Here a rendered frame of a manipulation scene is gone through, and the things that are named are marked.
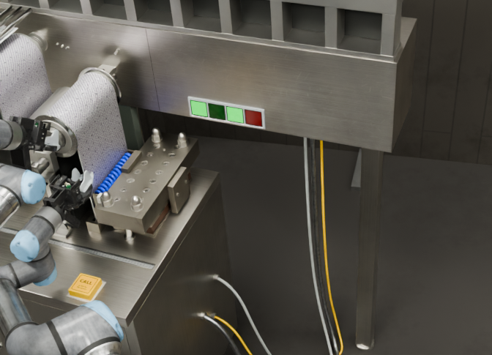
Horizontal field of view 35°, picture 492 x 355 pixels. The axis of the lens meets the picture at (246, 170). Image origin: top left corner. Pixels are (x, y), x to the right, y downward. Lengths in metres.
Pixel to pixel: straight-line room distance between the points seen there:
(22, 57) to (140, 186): 0.52
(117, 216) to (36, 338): 0.58
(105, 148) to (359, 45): 0.83
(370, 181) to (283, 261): 1.06
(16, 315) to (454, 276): 2.07
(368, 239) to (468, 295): 0.81
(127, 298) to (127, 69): 0.71
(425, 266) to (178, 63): 1.65
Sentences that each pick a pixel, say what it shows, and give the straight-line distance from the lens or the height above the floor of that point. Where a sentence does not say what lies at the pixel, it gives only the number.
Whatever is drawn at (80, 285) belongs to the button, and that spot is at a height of 0.92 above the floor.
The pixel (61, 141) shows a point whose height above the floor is 1.25.
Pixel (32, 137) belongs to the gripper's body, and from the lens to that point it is 2.14.
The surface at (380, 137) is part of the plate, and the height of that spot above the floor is 1.19.
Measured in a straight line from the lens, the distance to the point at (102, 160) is 2.42.
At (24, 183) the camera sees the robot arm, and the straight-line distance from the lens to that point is 1.90.
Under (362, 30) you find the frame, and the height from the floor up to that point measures 1.48.
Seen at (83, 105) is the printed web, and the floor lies 1.30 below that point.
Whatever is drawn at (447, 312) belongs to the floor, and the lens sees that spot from 3.38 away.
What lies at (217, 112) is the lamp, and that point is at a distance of 2.39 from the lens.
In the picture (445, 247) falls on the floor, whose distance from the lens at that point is 3.63.
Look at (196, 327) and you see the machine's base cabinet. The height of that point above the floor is 0.45.
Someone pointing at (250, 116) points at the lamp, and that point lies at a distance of 2.35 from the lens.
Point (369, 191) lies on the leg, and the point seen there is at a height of 0.84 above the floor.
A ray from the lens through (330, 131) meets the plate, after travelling 2.29.
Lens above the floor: 2.55
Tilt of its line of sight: 39 degrees down
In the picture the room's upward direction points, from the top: 5 degrees counter-clockwise
